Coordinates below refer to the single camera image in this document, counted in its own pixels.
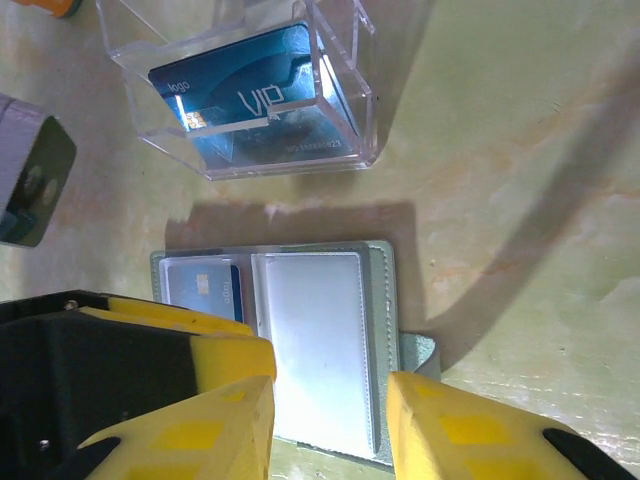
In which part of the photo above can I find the blue VIP chip card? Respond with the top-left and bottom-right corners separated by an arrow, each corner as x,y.
164,262 -> 245,324
147,20 -> 362,169

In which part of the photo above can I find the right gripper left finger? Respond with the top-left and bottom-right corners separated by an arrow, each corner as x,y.
49,375 -> 275,480

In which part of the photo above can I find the clear acrylic card stand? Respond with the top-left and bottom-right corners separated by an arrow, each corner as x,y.
94,0 -> 377,181

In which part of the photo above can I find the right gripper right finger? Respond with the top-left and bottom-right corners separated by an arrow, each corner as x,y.
387,370 -> 639,480

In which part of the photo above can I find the orange pill bottle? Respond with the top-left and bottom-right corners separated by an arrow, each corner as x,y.
14,0 -> 84,20

